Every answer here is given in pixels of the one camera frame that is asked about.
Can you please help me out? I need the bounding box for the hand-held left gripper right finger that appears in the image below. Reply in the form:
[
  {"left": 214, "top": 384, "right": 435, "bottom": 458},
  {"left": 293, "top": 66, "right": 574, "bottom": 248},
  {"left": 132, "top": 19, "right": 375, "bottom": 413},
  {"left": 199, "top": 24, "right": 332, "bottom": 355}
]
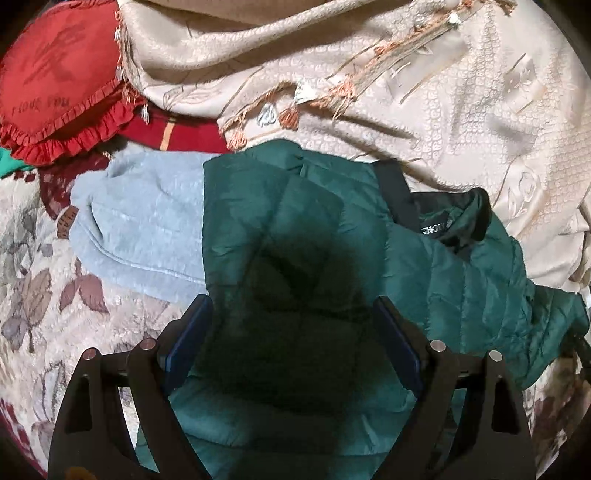
[{"left": 369, "top": 296, "right": 539, "bottom": 480}]

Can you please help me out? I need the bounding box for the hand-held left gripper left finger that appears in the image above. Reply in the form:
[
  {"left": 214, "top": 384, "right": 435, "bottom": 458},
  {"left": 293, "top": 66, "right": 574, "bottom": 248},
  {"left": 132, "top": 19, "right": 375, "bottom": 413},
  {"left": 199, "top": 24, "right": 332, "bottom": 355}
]
[{"left": 47, "top": 294, "right": 214, "bottom": 480}]

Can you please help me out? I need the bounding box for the green puffer jacket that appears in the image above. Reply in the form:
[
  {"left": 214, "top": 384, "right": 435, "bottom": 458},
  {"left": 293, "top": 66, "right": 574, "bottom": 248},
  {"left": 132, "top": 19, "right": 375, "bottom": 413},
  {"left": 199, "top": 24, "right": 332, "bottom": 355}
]
[{"left": 135, "top": 139, "right": 589, "bottom": 480}]

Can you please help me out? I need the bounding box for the light blue fleece garment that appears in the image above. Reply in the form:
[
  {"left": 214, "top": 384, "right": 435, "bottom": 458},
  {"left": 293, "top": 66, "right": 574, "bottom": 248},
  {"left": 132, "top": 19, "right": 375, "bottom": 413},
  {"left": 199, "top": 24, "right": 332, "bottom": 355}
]
[{"left": 69, "top": 150, "right": 218, "bottom": 301}]

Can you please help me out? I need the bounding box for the floral patterned blanket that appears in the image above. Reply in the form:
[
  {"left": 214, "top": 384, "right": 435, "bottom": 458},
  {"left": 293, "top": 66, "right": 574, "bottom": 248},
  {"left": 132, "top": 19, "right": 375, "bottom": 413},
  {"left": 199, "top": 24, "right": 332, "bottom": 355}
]
[{"left": 0, "top": 152, "right": 204, "bottom": 472}]

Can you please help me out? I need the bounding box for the red striped blanket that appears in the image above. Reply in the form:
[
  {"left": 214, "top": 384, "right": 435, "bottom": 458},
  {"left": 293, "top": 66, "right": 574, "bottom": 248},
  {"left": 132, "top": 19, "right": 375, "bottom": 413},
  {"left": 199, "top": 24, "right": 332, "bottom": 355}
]
[{"left": 108, "top": 111, "right": 232, "bottom": 155}]

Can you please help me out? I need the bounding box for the beige tasselled embroidered cloth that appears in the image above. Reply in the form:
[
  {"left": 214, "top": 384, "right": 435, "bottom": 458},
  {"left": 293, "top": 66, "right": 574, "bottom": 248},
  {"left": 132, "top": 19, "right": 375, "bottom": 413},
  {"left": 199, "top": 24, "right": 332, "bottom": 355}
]
[{"left": 113, "top": 0, "right": 591, "bottom": 296}]

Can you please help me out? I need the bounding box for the green cloth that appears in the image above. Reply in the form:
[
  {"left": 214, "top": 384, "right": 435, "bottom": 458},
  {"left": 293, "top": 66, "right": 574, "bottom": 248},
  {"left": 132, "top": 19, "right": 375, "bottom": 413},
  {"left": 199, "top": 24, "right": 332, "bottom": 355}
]
[{"left": 0, "top": 147, "right": 35, "bottom": 180}]

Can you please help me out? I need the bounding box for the red ruffled cushion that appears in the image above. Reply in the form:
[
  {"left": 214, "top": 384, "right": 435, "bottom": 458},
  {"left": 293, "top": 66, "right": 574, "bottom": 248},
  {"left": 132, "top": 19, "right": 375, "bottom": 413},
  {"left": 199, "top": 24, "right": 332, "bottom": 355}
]
[{"left": 0, "top": 0, "right": 147, "bottom": 167}]

